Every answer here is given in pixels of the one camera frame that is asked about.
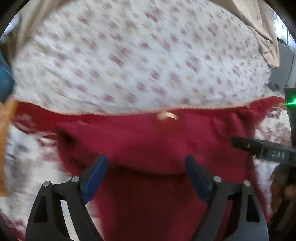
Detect red white plush blanket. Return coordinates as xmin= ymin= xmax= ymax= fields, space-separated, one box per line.
xmin=1 ymin=101 xmax=291 ymax=240

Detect white floral quilt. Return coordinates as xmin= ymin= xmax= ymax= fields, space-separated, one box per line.
xmin=12 ymin=1 xmax=273 ymax=114

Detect grey cabinet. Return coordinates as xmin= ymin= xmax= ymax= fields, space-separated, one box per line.
xmin=267 ymin=43 xmax=295 ymax=93

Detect blue plastic bag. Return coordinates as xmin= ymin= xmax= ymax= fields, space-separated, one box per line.
xmin=0 ymin=52 xmax=15 ymax=103

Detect beige curtain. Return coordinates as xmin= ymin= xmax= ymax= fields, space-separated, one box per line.
xmin=214 ymin=0 xmax=280 ymax=68

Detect dark red garment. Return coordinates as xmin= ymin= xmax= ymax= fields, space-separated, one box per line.
xmin=15 ymin=97 xmax=283 ymax=240

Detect person's right hand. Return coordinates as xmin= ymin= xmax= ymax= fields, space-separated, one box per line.
xmin=270 ymin=164 xmax=295 ymax=214

